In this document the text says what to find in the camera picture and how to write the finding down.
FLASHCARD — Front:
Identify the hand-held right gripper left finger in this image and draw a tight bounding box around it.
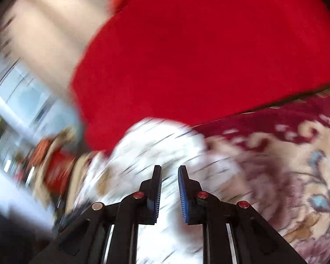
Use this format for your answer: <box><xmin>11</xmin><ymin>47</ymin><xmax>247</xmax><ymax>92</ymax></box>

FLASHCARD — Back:
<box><xmin>30</xmin><ymin>165</ymin><xmax>163</xmax><ymax>264</ymax></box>

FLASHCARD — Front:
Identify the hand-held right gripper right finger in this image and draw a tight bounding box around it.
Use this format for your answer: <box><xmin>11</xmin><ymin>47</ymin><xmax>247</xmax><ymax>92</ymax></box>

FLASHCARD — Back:
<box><xmin>178</xmin><ymin>165</ymin><xmax>306</xmax><ymax>264</ymax></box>

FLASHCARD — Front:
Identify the white black-patterned coat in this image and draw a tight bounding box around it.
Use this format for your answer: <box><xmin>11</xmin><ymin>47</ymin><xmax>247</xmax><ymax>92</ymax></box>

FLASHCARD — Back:
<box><xmin>66</xmin><ymin>118</ymin><xmax>237</xmax><ymax>264</ymax></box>

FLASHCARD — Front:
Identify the beige quilted jacket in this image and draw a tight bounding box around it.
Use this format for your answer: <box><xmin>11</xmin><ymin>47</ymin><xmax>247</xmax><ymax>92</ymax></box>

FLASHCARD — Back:
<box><xmin>33</xmin><ymin>132</ymin><xmax>91</xmax><ymax>212</ymax></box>

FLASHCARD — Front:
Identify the red cardboard box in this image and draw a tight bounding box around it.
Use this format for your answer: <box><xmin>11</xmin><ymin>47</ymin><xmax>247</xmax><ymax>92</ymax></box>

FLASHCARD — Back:
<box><xmin>44</xmin><ymin>151</ymin><xmax>77</xmax><ymax>196</ymax></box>

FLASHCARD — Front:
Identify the floral red beige blanket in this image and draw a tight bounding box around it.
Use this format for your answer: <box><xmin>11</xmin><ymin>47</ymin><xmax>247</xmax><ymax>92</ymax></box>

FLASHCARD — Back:
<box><xmin>192</xmin><ymin>93</ymin><xmax>330</xmax><ymax>264</ymax></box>

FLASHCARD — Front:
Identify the orange patterned folded cloth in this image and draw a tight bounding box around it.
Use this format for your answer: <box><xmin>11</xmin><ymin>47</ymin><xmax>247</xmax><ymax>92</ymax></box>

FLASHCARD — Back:
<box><xmin>30</xmin><ymin>139</ymin><xmax>53</xmax><ymax>165</ymax></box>

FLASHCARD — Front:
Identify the red sofa cover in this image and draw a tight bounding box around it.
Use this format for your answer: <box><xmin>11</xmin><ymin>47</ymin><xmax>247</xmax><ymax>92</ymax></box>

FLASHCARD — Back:
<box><xmin>69</xmin><ymin>0</ymin><xmax>330</xmax><ymax>157</ymax></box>

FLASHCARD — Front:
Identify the silver refrigerator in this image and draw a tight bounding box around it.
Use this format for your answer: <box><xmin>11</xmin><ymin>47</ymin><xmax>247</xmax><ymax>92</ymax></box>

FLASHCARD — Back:
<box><xmin>0</xmin><ymin>58</ymin><xmax>80</xmax><ymax>149</ymax></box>

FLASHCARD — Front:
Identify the beige dotted curtain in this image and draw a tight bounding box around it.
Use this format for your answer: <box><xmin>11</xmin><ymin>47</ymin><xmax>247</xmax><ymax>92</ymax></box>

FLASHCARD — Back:
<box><xmin>0</xmin><ymin>0</ymin><xmax>121</xmax><ymax>66</ymax></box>

